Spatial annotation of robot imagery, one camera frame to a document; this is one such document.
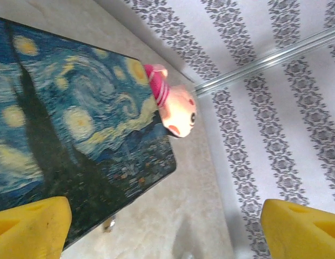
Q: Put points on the pink plush doll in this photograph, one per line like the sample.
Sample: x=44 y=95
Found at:
x=178 y=108

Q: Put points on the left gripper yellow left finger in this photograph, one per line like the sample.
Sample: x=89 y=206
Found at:
x=29 y=232

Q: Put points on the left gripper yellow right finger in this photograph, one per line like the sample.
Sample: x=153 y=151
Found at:
x=300 y=234

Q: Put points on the starry night print box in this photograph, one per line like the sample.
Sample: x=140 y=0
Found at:
x=75 y=121

